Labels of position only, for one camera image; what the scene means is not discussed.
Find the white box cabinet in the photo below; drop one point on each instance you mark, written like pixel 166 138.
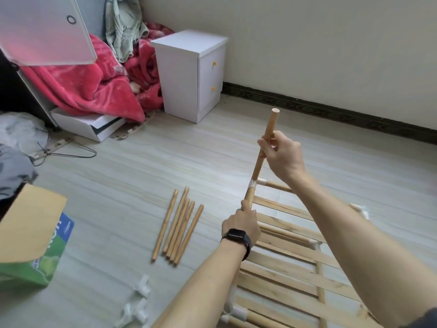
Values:
pixel 184 75

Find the red fleece blanket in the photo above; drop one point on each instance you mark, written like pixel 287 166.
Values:
pixel 89 82

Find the person's left hand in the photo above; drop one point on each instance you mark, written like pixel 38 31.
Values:
pixel 240 222

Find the person's right hand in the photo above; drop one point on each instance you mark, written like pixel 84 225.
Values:
pixel 281 157

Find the pale green cloth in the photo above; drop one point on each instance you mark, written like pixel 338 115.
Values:
pixel 124 27

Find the person's left forearm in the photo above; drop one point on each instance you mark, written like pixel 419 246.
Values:
pixel 198 290

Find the person's black shirt sleeve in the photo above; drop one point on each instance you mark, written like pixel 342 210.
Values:
pixel 423 319

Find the black smartwatch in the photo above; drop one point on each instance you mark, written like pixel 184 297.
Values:
pixel 236 239

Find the green cardboard box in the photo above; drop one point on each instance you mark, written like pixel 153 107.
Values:
pixel 41 263

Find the flat white box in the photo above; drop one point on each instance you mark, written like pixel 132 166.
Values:
pixel 85 125

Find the white plastic bag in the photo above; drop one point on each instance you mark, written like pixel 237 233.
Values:
pixel 20 131

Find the white plastic door panel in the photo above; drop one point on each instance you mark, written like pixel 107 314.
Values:
pixel 41 27

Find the person's right forearm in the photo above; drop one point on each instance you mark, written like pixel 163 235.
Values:
pixel 362 249

